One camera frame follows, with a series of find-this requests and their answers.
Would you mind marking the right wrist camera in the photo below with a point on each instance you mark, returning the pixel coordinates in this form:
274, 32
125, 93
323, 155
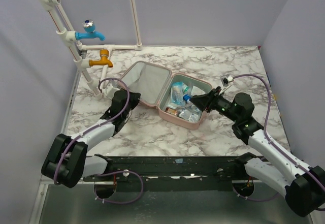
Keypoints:
227, 81

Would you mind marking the blue capped small bottle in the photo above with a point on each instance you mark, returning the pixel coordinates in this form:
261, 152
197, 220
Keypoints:
187, 98

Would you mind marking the pink medicine kit case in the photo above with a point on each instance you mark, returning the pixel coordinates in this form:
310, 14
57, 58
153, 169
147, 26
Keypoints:
154, 83

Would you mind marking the blue wipes packet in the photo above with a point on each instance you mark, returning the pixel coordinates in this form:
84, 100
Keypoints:
177, 93

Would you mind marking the white pvc pipe frame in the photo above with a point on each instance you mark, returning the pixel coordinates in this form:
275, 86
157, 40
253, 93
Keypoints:
83, 53

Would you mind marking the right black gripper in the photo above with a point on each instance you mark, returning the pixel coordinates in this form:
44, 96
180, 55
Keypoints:
210, 102

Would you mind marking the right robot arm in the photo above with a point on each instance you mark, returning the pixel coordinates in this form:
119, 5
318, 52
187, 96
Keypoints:
300, 184

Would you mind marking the brown medicine bottle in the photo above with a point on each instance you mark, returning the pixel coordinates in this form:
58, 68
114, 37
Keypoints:
172, 111

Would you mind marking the blue faucet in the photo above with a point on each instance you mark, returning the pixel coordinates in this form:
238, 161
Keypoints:
90, 32

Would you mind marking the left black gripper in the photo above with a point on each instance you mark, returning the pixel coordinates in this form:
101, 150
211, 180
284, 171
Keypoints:
135, 97

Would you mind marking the white gauze packet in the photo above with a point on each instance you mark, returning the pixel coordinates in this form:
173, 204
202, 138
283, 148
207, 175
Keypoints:
197, 91

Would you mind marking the orange faucet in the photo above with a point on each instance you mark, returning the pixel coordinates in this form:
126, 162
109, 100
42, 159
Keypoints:
103, 61

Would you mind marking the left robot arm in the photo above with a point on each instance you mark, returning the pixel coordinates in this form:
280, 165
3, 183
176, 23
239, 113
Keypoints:
67, 161

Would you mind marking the alcohol pad packets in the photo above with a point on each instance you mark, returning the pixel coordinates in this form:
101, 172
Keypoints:
190, 115

